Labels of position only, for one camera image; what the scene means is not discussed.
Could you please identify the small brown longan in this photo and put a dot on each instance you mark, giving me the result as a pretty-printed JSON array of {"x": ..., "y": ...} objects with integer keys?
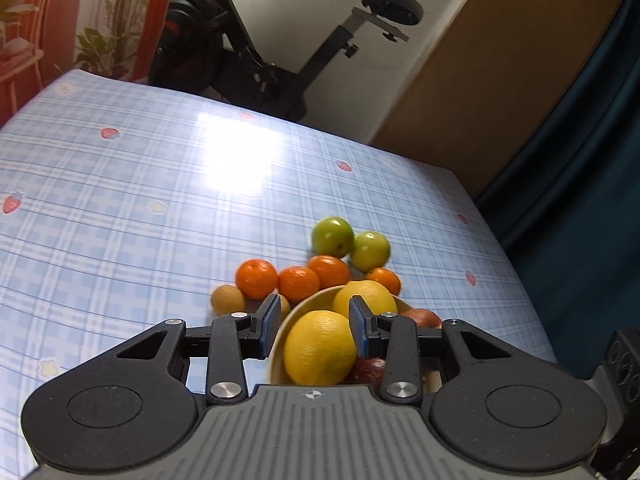
[
  {"x": 227, "y": 300},
  {"x": 284, "y": 305}
]

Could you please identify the wooden panel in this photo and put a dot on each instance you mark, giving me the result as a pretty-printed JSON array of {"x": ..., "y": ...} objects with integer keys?
[{"x": 475, "y": 85}]

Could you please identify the green jujube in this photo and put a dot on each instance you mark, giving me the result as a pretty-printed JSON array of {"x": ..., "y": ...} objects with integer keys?
[
  {"x": 332, "y": 236},
  {"x": 369, "y": 251}
]

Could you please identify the yellow lemon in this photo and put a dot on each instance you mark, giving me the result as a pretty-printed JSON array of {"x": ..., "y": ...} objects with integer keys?
[
  {"x": 370, "y": 296},
  {"x": 320, "y": 347}
]

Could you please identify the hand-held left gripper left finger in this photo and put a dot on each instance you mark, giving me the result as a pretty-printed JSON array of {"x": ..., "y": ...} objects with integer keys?
[{"x": 270, "y": 327}]

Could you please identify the printed wall tapestry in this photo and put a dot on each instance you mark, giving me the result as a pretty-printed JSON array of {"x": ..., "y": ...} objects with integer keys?
[{"x": 50, "y": 35}]

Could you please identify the orange tangerine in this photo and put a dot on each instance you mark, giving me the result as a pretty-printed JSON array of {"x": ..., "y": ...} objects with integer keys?
[
  {"x": 384, "y": 280},
  {"x": 298, "y": 286},
  {"x": 328, "y": 270},
  {"x": 256, "y": 278}
]

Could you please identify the blue plaid tablecloth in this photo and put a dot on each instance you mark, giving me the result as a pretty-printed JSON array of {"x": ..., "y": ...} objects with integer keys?
[{"x": 150, "y": 185}]

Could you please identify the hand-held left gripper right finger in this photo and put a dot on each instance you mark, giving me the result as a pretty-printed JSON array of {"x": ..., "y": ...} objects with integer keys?
[{"x": 358, "y": 329}]

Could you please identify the cream bowl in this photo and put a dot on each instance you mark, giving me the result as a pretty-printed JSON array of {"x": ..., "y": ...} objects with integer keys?
[{"x": 287, "y": 321}]

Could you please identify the dark teal curtain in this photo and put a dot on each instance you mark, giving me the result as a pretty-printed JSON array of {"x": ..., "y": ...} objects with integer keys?
[{"x": 575, "y": 185}]

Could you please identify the black exercise bike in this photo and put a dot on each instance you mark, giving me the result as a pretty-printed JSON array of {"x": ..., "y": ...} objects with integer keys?
[{"x": 240, "y": 60}]

